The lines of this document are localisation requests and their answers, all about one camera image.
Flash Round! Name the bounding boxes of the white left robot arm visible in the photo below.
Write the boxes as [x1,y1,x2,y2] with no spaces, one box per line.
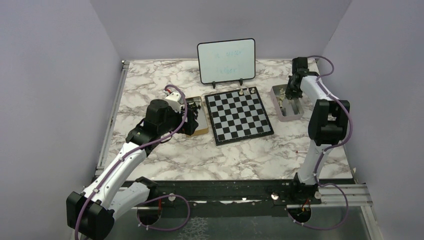
[66,98,201,240]

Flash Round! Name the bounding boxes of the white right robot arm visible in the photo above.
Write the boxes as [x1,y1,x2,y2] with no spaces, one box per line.
[285,68,350,204]

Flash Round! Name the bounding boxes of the pile of white chess pieces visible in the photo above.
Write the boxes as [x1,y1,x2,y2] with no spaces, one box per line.
[278,88,286,116]

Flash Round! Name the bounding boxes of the pile of black chess pieces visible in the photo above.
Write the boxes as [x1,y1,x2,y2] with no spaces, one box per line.
[186,102,201,121]

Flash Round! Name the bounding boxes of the gold tin tray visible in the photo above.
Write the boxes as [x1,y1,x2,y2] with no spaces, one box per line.
[186,96,209,137]

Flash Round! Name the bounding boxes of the pink tin tray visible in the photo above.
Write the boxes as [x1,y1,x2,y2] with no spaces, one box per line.
[269,84,305,122]

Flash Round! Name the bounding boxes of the black silver chessboard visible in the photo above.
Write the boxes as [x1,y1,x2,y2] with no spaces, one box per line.
[204,86,274,146]

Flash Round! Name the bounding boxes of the small whiteboard on stand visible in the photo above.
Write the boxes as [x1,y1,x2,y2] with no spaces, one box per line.
[196,38,256,87]

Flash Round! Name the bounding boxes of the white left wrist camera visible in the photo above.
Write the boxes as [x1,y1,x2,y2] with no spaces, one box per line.
[164,92,184,113]

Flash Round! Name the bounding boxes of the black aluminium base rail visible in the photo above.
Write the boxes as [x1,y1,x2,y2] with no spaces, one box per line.
[79,178,374,220]

